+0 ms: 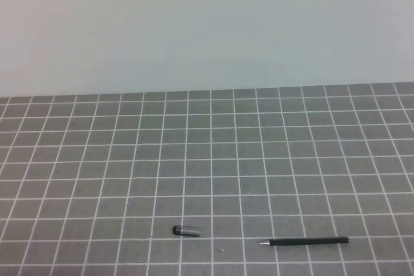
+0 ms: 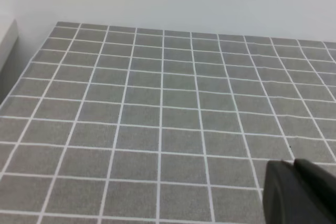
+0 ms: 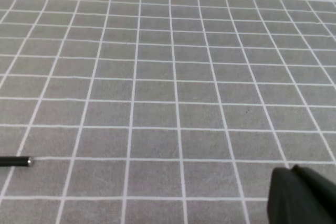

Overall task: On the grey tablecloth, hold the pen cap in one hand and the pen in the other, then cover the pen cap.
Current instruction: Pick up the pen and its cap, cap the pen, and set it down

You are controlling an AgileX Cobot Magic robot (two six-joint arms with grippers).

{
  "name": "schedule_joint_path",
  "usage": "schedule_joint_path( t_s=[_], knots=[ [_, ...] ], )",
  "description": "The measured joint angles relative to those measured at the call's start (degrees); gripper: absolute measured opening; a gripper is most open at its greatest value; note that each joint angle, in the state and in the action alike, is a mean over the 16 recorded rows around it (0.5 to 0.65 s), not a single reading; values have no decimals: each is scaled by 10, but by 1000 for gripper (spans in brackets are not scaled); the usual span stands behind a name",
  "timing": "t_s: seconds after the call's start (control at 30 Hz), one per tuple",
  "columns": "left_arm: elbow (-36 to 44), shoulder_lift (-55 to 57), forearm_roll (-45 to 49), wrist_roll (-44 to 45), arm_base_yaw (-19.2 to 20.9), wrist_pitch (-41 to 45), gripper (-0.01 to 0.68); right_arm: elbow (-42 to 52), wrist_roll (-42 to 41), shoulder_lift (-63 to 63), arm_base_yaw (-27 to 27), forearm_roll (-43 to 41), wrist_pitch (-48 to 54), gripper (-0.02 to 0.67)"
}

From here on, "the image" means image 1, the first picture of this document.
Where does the clear black pen cap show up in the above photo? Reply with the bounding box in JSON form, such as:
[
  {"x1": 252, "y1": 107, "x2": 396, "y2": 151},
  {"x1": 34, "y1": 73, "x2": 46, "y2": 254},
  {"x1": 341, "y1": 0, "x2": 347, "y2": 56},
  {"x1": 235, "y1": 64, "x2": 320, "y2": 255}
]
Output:
[{"x1": 172, "y1": 225, "x2": 201, "y2": 237}]

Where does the black pen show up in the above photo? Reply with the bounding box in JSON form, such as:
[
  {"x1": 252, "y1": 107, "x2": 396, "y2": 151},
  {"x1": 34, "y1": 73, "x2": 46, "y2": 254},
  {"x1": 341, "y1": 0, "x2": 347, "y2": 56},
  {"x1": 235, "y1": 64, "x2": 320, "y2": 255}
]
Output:
[{"x1": 259, "y1": 236, "x2": 349, "y2": 246}]

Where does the grey checkered tablecloth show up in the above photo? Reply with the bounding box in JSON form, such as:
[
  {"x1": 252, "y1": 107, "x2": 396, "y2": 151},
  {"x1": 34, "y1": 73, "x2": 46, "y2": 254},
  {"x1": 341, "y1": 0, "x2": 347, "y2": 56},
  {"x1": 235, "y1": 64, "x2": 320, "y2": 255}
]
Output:
[{"x1": 1, "y1": 83, "x2": 413, "y2": 275}]

